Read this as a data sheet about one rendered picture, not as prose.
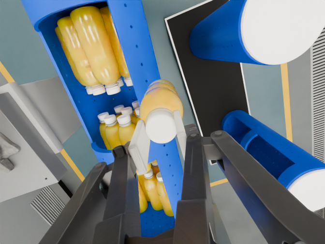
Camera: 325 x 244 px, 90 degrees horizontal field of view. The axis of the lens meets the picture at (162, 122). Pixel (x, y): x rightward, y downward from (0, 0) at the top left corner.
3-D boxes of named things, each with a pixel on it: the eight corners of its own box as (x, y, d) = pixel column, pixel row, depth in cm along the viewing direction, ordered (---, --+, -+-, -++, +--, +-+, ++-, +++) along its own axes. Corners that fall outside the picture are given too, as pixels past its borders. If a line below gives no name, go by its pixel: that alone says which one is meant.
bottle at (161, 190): (171, 200, 77) (162, 169, 70) (183, 208, 71) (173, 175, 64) (161, 210, 73) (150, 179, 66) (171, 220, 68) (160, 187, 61)
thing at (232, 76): (207, 157, 196) (211, 165, 182) (163, 22, 140) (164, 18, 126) (249, 143, 190) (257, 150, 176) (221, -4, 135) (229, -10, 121)
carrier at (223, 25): (183, 50, 135) (212, 64, 141) (222, 45, 55) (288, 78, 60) (198, 13, 126) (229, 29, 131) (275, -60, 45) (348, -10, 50)
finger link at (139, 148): (146, 174, 15) (139, 175, 15) (150, 139, 21) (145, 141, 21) (135, 146, 14) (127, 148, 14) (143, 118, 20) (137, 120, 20)
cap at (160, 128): (143, 133, 22) (142, 140, 20) (149, 106, 20) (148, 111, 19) (171, 140, 22) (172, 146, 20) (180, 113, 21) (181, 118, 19)
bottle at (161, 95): (143, 104, 39) (129, 142, 22) (149, 75, 37) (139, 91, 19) (171, 111, 40) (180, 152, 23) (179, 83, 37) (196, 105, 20)
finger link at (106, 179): (134, 182, 13) (99, 191, 13) (140, 150, 18) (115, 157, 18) (127, 167, 13) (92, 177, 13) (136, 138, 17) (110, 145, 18)
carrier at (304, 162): (246, 105, 156) (218, 115, 159) (344, 160, 75) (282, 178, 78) (251, 130, 167) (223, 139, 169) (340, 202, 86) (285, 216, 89)
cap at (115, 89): (119, 84, 45) (121, 91, 45) (118, 83, 48) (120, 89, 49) (105, 89, 44) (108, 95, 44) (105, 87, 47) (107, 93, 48)
